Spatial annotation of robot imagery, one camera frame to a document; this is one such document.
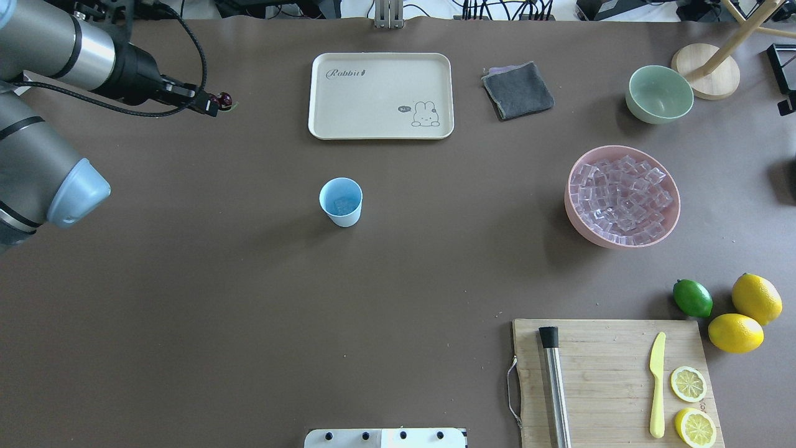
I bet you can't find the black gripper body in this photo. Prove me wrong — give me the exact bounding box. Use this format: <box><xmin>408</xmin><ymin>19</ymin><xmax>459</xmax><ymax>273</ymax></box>
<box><xmin>99</xmin><ymin>43</ymin><xmax>195</xmax><ymax>106</ymax></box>

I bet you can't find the dark cherry pair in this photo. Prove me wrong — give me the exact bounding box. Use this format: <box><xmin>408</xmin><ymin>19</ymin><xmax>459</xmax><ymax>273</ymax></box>
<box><xmin>210</xmin><ymin>91</ymin><xmax>238</xmax><ymax>113</ymax></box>

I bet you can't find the ice cube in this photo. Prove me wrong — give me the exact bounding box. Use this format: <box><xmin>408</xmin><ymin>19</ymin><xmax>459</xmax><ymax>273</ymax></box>
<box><xmin>333</xmin><ymin>197</ymin><xmax>358</xmax><ymax>216</ymax></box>

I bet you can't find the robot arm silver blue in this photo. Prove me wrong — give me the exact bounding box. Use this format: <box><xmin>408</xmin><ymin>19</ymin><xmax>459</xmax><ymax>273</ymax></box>
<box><xmin>1</xmin><ymin>1</ymin><xmax>231</xmax><ymax>251</ymax></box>

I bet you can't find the blue plastic cup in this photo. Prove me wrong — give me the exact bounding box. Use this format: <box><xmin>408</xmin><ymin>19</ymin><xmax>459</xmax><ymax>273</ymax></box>
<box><xmin>319</xmin><ymin>177</ymin><xmax>363</xmax><ymax>228</ymax></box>

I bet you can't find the clear ice cubes pile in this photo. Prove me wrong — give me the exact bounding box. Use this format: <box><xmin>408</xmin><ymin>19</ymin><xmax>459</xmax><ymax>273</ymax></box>
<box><xmin>570</xmin><ymin>154</ymin><xmax>675</xmax><ymax>245</ymax></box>

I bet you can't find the wooden cup tree stand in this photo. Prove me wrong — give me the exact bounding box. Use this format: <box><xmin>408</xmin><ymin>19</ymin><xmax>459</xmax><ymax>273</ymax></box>
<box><xmin>670</xmin><ymin>1</ymin><xmax>794</xmax><ymax>100</ymax></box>

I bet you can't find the cream rabbit serving tray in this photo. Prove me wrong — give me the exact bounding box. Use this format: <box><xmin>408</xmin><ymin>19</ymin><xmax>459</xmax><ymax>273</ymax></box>
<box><xmin>308</xmin><ymin>53</ymin><xmax>455</xmax><ymax>140</ymax></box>

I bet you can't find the grey folded cloth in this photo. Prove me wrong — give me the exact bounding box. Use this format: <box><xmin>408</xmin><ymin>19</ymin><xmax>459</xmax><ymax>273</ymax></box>
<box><xmin>481</xmin><ymin>60</ymin><xmax>555</xmax><ymax>120</ymax></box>

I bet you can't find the steel muddler black tip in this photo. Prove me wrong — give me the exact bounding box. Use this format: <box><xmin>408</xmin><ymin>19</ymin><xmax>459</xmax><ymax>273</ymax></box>
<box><xmin>538</xmin><ymin>326</ymin><xmax>573</xmax><ymax>447</ymax></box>

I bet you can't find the pink bowl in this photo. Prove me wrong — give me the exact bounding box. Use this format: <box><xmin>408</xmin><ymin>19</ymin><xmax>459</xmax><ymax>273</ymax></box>
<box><xmin>564</xmin><ymin>145</ymin><xmax>682</xmax><ymax>250</ymax></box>

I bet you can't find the green bowl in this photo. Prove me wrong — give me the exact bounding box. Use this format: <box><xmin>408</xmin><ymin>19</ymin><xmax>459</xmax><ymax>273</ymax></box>
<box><xmin>625</xmin><ymin>65</ymin><xmax>694</xmax><ymax>124</ymax></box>

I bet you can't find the wooden cutting board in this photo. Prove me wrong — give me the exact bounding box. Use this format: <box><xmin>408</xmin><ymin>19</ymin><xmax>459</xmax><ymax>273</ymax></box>
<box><xmin>512</xmin><ymin>319</ymin><xmax>720</xmax><ymax>447</ymax></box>

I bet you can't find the green lime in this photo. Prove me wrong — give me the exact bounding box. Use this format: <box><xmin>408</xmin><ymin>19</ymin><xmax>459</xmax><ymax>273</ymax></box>
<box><xmin>673</xmin><ymin>279</ymin><xmax>714</xmax><ymax>318</ymax></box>

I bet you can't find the yellow plastic knife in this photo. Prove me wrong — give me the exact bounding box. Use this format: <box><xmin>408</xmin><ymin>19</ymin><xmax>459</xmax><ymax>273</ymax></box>
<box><xmin>649</xmin><ymin>332</ymin><xmax>666</xmax><ymax>439</ymax></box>

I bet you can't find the lemon slice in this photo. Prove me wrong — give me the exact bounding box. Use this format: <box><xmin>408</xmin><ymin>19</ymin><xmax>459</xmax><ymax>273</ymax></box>
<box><xmin>669</xmin><ymin>366</ymin><xmax>707</xmax><ymax>403</ymax></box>
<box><xmin>674</xmin><ymin>408</ymin><xmax>718</xmax><ymax>447</ymax></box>

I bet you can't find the yellow lemon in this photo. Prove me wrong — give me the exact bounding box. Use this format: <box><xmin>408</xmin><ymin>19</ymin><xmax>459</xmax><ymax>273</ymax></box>
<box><xmin>731</xmin><ymin>273</ymin><xmax>784</xmax><ymax>326</ymax></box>
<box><xmin>708</xmin><ymin>313</ymin><xmax>764</xmax><ymax>354</ymax></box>

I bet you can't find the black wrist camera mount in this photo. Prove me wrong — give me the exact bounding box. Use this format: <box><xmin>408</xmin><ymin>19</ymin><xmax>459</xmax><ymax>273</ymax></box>
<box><xmin>63</xmin><ymin>1</ymin><xmax>170</xmax><ymax>28</ymax></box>

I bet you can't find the aluminium frame post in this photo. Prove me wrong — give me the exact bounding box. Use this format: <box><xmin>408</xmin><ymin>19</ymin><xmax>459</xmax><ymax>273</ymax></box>
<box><xmin>373</xmin><ymin>0</ymin><xmax>405</xmax><ymax>29</ymax></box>

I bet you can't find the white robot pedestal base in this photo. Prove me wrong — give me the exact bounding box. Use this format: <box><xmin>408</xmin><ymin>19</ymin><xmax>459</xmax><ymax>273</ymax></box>
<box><xmin>303</xmin><ymin>427</ymin><xmax>468</xmax><ymax>447</ymax></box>

